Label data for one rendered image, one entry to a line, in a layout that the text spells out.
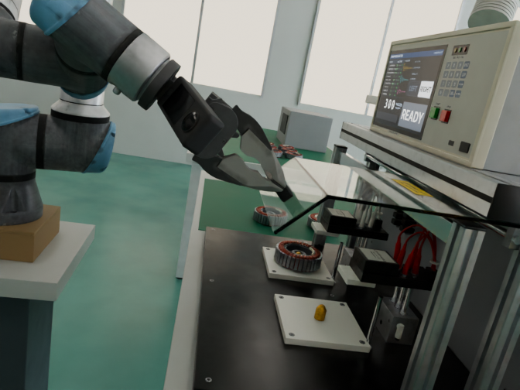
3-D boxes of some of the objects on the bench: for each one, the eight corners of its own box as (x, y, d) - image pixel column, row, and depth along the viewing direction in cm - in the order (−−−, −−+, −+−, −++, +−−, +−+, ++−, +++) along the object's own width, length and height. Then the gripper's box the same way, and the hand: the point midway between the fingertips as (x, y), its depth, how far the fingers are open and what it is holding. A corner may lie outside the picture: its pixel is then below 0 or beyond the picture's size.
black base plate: (190, 401, 59) (193, 388, 58) (205, 233, 120) (206, 225, 119) (502, 428, 65) (508, 415, 65) (364, 255, 126) (367, 248, 126)
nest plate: (268, 278, 95) (269, 272, 95) (261, 251, 110) (262, 246, 109) (333, 285, 97) (334, 281, 97) (318, 258, 112) (319, 254, 111)
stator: (263, 227, 133) (265, 217, 132) (247, 215, 142) (248, 204, 141) (292, 227, 138) (295, 217, 137) (275, 215, 148) (277, 205, 147)
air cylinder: (385, 342, 78) (393, 316, 77) (371, 319, 85) (378, 295, 84) (411, 345, 79) (419, 319, 78) (395, 323, 86) (402, 298, 85)
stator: (275, 268, 97) (278, 254, 96) (272, 249, 108) (275, 236, 107) (323, 276, 98) (326, 261, 97) (316, 257, 109) (319, 243, 108)
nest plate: (284, 343, 72) (285, 337, 72) (273, 299, 86) (274, 293, 86) (369, 353, 74) (371, 347, 74) (344, 307, 88) (346, 302, 88)
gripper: (181, 54, 58) (297, 154, 63) (140, 107, 59) (258, 200, 65) (175, 51, 50) (309, 165, 55) (128, 112, 51) (263, 218, 56)
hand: (277, 183), depth 57 cm, fingers closed, pressing on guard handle
